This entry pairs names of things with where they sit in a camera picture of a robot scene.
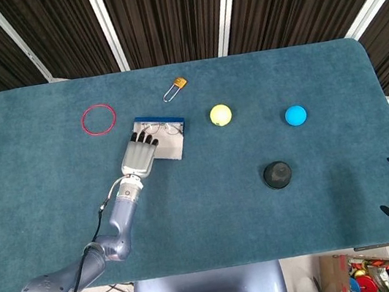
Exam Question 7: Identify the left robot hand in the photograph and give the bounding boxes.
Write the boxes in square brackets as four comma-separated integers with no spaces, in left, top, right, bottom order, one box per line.
[115,128,164,182]

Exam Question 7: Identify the blue shallow cardboard box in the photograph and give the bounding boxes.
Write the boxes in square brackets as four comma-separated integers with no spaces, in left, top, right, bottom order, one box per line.
[126,109,191,168]

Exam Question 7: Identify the metal-rimmed eyeglasses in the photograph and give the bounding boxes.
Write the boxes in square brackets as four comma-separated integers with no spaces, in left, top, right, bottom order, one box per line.
[139,117,183,143]

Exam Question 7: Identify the cardboard box of toys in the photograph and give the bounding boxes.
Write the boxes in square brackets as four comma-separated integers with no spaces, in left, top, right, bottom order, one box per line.
[315,244,389,292]

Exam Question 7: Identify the brass padlock long shackle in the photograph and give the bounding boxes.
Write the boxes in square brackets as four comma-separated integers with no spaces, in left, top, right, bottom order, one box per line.
[159,75,191,103]

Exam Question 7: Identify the blue felt table cover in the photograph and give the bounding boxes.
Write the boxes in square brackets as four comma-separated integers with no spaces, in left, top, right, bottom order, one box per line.
[0,29,389,292]

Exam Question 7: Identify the yellow tennis ball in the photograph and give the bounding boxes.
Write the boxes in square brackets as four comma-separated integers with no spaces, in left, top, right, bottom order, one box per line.
[208,102,235,129]

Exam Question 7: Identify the red round spool toy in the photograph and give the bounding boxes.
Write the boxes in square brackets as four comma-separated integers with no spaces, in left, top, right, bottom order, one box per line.
[355,272,380,292]

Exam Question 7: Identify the black faceted dome cup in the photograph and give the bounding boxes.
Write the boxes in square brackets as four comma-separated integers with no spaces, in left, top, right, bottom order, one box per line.
[260,158,295,192]

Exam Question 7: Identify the dark brown pleated curtain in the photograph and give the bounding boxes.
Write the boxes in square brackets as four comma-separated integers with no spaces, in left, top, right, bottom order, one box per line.
[0,0,389,162]

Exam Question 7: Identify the blue ball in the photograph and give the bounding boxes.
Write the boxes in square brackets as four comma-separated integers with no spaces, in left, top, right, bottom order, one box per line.
[283,102,309,127]

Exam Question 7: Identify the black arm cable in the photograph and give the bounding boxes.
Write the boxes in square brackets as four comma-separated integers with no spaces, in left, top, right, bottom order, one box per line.
[30,177,144,292]

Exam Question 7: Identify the red thin ring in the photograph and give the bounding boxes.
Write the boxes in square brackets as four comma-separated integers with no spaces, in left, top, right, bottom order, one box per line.
[79,101,121,138]

